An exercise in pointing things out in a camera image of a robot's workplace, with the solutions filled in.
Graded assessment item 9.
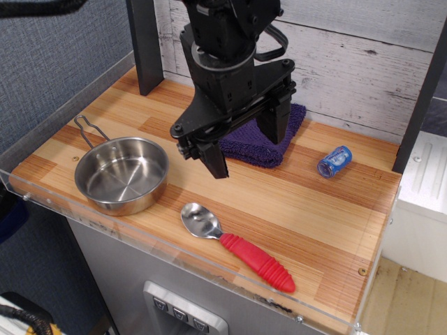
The dark grey right post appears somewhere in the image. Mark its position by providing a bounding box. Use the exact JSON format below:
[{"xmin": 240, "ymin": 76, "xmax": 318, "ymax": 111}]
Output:
[{"xmin": 393, "ymin": 22, "xmax": 446, "ymax": 174}]

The black braided cable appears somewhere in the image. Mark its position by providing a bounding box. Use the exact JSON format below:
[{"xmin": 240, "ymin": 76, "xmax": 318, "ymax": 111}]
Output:
[{"xmin": 0, "ymin": 304, "xmax": 53, "ymax": 335}]

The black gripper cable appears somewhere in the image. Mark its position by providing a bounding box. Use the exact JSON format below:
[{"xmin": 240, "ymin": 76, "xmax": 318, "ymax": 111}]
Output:
[{"xmin": 253, "ymin": 22, "xmax": 289, "ymax": 64}]

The silver dispenser button panel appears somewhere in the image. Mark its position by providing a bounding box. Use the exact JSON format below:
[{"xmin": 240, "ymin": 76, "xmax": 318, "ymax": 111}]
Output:
[{"xmin": 143, "ymin": 281, "xmax": 229, "ymax": 334}]

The spoon with red handle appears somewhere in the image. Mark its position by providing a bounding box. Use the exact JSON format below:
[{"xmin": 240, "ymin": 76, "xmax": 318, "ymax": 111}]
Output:
[{"xmin": 180, "ymin": 202, "xmax": 296, "ymax": 293}]

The clear acrylic guard rail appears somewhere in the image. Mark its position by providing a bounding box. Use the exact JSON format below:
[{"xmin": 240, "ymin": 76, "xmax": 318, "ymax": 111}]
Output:
[{"xmin": 1, "ymin": 54, "xmax": 400, "ymax": 334}]

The blue mint gum container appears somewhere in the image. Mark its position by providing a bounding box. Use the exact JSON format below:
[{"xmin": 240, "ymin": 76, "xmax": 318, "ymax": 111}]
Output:
[{"xmin": 317, "ymin": 145, "xmax": 353, "ymax": 179}]

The silver steel pan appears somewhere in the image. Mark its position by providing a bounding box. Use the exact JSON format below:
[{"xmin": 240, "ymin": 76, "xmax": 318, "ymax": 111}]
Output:
[{"xmin": 74, "ymin": 115, "xmax": 169, "ymax": 216}]

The purple cloth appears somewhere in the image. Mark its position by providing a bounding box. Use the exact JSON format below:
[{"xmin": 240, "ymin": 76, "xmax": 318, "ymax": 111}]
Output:
[{"xmin": 219, "ymin": 103, "xmax": 307, "ymax": 168}]

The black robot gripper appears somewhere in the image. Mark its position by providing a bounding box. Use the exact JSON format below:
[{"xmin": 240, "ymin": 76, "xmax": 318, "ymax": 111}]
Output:
[{"xmin": 170, "ymin": 26, "xmax": 295, "ymax": 179}]

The white cabinet at right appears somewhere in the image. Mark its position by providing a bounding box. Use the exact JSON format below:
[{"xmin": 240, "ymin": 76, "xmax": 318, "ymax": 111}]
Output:
[{"xmin": 381, "ymin": 131, "xmax": 446, "ymax": 282}]

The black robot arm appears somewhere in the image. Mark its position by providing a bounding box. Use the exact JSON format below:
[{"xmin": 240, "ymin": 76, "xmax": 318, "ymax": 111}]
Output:
[{"xmin": 170, "ymin": 1, "xmax": 296, "ymax": 179}]

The silver toy kitchen cabinet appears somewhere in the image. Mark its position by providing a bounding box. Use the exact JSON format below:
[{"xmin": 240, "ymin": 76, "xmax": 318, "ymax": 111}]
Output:
[{"xmin": 66, "ymin": 218, "xmax": 336, "ymax": 335}]

